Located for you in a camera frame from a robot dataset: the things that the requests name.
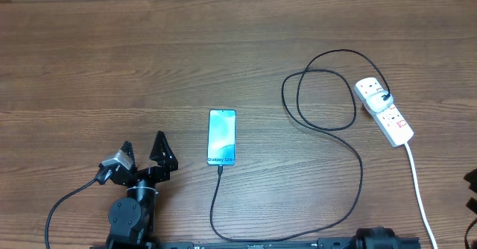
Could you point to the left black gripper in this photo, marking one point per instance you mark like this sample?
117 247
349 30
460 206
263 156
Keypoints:
167 162

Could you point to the Samsung Galaxy smartphone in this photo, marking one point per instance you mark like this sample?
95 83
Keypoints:
221 148

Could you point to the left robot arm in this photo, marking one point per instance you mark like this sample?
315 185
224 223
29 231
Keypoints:
132 217

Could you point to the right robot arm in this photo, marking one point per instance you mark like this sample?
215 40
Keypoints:
384 238

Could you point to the white USB charger adapter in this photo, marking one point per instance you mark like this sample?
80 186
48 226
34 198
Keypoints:
378 102

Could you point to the white power strip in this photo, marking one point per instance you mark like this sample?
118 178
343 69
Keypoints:
390 121

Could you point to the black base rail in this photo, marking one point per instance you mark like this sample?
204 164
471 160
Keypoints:
321 243

